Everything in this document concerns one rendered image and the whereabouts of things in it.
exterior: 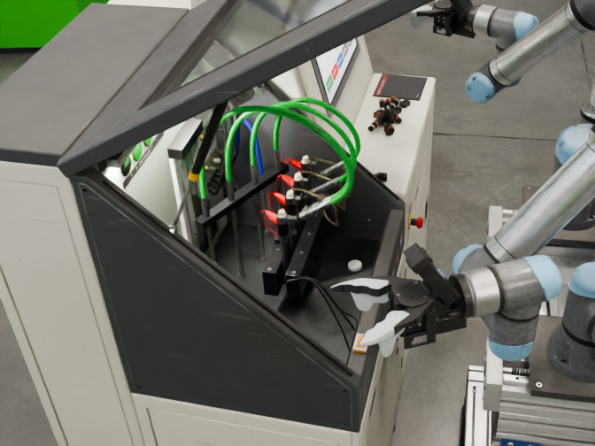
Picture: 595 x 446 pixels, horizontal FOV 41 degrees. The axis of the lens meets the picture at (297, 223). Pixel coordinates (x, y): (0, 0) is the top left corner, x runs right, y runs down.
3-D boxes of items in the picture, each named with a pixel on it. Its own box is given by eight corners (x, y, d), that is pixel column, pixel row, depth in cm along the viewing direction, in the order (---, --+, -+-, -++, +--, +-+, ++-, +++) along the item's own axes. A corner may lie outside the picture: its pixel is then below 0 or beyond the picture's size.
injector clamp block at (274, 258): (302, 319, 209) (299, 275, 200) (266, 313, 211) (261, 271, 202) (330, 238, 235) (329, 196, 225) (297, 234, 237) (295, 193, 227)
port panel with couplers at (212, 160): (214, 189, 219) (200, 89, 200) (203, 188, 220) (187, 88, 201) (229, 164, 229) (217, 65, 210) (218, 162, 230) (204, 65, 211)
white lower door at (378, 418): (364, 576, 228) (364, 428, 186) (356, 574, 228) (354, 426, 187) (399, 401, 277) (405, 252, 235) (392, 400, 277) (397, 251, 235)
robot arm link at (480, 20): (486, 16, 200) (501, 0, 204) (470, 12, 202) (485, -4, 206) (485, 42, 205) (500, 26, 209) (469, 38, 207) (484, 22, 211)
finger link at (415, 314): (403, 339, 116) (435, 309, 122) (402, 331, 116) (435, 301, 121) (376, 328, 119) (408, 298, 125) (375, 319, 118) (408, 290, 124)
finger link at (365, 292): (332, 312, 131) (386, 321, 127) (329, 283, 128) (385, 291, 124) (338, 302, 133) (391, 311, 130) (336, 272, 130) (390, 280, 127)
